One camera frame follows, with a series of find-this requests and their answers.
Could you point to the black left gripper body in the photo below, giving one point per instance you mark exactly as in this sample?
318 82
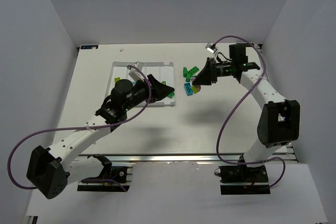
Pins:
151 85

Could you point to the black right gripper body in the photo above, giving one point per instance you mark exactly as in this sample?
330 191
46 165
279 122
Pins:
211 71

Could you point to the purple arch lego brick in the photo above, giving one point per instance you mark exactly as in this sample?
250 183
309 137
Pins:
196 89

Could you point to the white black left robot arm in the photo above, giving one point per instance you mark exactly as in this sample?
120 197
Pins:
51 169

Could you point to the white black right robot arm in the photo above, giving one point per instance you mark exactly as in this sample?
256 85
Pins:
280 118

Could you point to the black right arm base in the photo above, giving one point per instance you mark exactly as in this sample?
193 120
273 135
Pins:
238 177

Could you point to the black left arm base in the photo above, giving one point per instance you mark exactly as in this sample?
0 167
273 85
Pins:
112 178

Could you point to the white divided sorting tray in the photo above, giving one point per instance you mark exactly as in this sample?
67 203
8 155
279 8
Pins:
160 71

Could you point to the green slanted lego brick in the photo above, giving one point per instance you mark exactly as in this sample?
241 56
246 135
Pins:
185 72

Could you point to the teal long lego brick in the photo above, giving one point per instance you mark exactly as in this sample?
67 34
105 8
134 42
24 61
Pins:
188 89

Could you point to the black corner label left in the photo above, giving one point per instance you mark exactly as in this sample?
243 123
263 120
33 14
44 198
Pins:
89 47

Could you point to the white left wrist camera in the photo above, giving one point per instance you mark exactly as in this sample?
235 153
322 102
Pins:
135 72

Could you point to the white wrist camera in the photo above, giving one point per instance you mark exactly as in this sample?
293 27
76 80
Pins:
135 72
212 49

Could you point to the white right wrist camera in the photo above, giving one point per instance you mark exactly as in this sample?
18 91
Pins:
212 49

